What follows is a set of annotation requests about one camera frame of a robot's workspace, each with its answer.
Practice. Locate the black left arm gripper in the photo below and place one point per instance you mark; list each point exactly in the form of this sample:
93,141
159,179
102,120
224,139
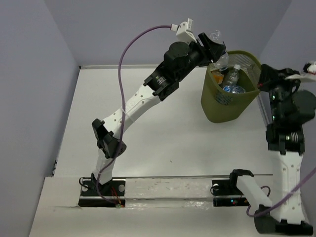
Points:
215,50

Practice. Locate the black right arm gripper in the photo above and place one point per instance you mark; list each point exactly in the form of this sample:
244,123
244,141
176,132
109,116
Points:
268,74

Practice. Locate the yellow label drink bottle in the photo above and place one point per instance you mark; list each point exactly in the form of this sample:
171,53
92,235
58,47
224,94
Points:
218,76

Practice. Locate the clear crushed bottle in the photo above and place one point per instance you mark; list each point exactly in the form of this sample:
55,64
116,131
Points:
232,77

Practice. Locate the blue label bottle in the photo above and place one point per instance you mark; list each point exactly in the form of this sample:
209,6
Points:
235,89

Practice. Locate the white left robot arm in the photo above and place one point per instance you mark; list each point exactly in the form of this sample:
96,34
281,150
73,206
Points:
108,132

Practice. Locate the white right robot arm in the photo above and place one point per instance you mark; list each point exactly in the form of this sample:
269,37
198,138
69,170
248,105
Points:
281,212

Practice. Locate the green plastic waste bin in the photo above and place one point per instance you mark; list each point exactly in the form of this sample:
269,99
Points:
221,106

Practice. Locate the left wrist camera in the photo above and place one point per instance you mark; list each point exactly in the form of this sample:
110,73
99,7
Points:
184,32

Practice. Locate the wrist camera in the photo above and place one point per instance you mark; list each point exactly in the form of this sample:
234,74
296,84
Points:
184,32
308,74

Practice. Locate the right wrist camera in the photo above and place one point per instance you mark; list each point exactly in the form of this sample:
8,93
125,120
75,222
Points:
308,74

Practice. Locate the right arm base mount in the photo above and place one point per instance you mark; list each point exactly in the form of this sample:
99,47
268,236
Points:
224,195

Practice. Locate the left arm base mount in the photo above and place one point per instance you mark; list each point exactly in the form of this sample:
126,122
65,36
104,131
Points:
112,193

